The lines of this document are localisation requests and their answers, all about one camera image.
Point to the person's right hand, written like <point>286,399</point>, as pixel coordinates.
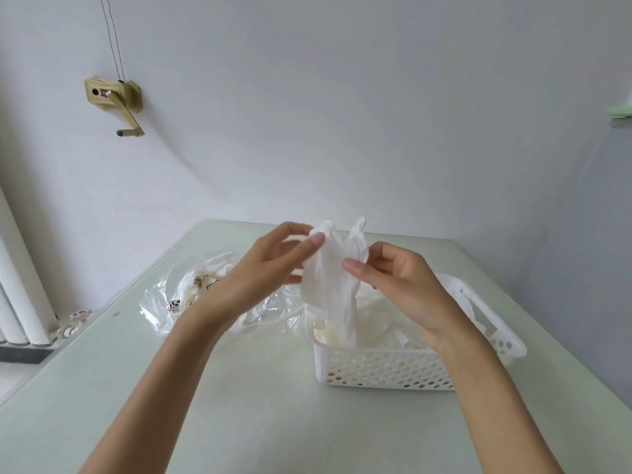
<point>415,296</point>

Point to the person's left hand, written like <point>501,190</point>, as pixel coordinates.
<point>252,276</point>

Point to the stack of white gloves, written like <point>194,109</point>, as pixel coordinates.
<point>385,325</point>

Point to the white cotton glove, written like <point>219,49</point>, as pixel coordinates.
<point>336,286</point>

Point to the white perforated plastic basket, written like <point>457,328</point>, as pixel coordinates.
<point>395,375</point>

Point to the clear bear-print plastic bag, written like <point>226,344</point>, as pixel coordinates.
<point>163,301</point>

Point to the person's left forearm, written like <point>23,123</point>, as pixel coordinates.
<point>148,404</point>

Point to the person's right forearm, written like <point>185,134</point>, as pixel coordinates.
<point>498,414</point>

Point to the white radiator valve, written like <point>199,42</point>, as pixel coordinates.
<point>74,323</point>

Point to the white column radiator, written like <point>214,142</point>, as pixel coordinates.
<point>20,291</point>

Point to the pale green shelf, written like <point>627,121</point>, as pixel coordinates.
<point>621,111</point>

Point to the brass wall crank winch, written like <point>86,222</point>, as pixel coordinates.
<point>128,93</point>

